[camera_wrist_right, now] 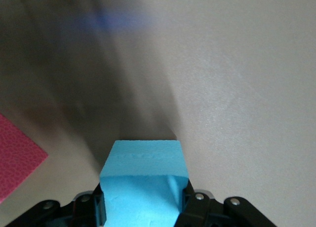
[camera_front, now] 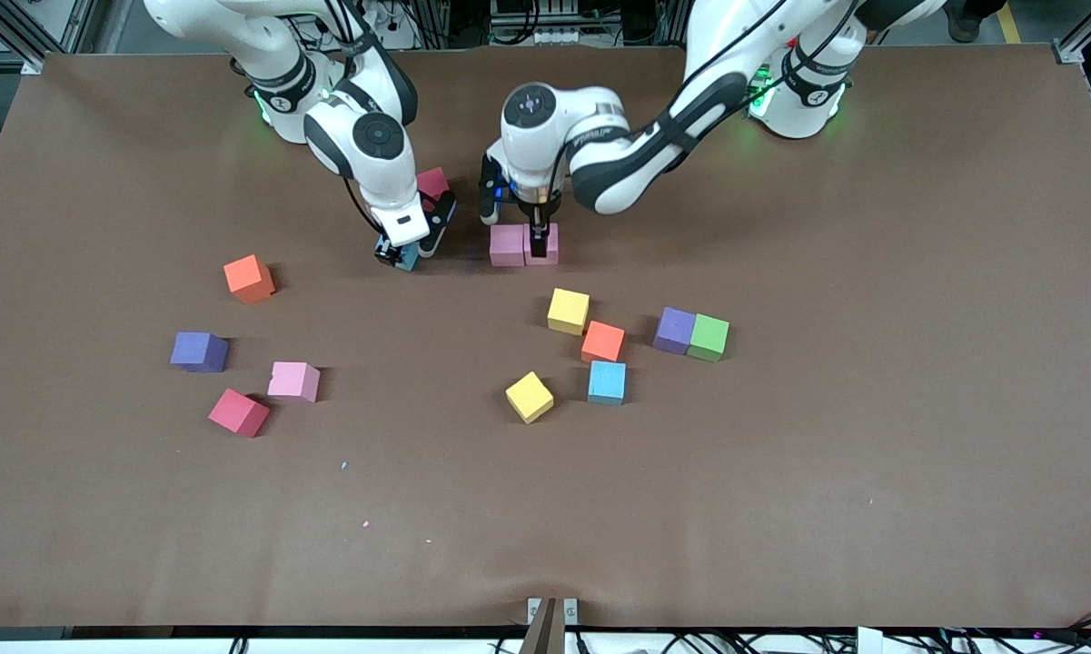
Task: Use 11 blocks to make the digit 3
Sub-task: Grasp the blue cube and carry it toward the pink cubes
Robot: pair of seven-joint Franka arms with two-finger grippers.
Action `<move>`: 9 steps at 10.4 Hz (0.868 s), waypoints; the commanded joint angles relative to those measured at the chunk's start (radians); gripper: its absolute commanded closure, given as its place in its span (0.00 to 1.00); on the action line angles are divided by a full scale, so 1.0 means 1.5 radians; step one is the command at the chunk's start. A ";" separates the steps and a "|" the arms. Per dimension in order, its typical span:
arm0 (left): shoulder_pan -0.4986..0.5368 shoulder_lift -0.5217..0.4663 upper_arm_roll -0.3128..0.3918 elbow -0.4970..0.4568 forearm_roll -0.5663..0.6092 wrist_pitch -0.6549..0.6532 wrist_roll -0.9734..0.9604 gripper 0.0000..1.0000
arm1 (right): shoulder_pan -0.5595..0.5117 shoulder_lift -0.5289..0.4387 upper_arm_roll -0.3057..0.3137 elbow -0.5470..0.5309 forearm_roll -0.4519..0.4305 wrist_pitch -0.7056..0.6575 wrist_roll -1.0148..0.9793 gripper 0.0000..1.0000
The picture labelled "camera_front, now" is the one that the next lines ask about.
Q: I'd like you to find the pink foam cube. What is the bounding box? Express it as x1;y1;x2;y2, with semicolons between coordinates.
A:
524;223;561;267
267;361;322;403
490;224;528;268

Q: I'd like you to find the yellow foam cube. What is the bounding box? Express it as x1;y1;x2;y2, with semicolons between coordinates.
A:
505;371;555;425
547;288;590;336

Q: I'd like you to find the orange foam cube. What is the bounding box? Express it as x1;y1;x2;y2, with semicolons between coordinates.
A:
581;321;626;364
223;254;276;304

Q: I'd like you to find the purple foam cube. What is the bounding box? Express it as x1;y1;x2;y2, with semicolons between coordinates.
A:
170;331;230;374
652;306;697;356

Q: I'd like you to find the green foam cube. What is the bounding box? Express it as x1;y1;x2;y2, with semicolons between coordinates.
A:
688;313;730;363

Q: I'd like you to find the brown table cover sheet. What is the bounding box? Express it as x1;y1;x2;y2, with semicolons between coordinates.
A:
0;44;1091;629

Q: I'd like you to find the dark shoe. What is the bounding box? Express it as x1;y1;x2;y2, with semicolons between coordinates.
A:
943;0;1009;44

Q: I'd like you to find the camera mount post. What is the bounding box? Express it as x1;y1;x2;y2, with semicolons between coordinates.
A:
520;597;580;654

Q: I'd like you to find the silver aluminium frame strut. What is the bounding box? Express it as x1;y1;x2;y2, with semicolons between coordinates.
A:
1054;0;1091;64
0;0;48;75

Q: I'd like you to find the white table frame rail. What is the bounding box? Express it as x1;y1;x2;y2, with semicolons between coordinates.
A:
0;627;1091;654

